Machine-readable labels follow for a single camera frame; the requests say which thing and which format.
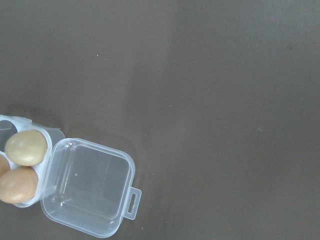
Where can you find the clear plastic egg box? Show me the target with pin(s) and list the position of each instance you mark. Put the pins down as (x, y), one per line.
(81, 184)

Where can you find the brown egg from bowl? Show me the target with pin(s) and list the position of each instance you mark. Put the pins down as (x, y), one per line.
(4, 165)

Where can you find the pale beige egg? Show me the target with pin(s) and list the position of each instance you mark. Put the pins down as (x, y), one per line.
(26, 148)

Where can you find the brown egg in box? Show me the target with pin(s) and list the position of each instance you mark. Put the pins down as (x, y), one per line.
(18, 185)

